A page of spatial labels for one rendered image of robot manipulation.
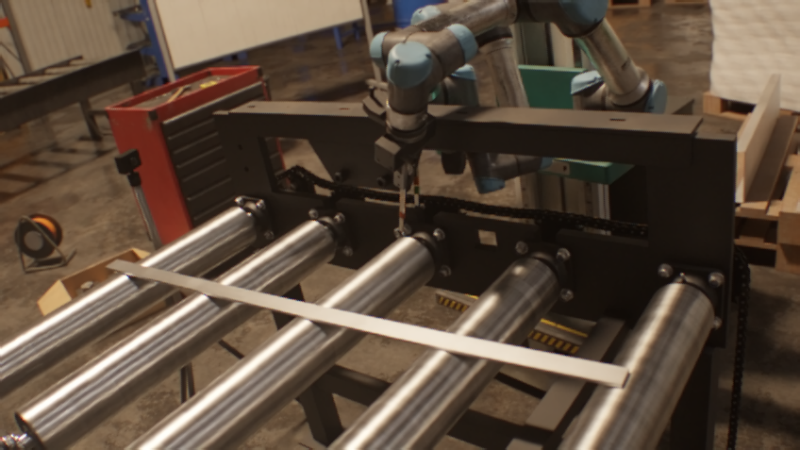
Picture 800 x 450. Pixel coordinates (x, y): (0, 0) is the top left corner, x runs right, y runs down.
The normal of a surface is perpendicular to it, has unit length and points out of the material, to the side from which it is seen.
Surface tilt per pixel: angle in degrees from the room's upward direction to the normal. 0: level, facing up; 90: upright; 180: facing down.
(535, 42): 90
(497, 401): 0
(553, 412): 0
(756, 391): 0
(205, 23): 90
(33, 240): 90
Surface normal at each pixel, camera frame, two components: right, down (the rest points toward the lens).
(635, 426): 0.42, -0.58
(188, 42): 0.50, 0.29
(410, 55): 0.05, -0.62
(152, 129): -0.57, 0.43
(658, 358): 0.19, -0.76
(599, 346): -0.17, -0.90
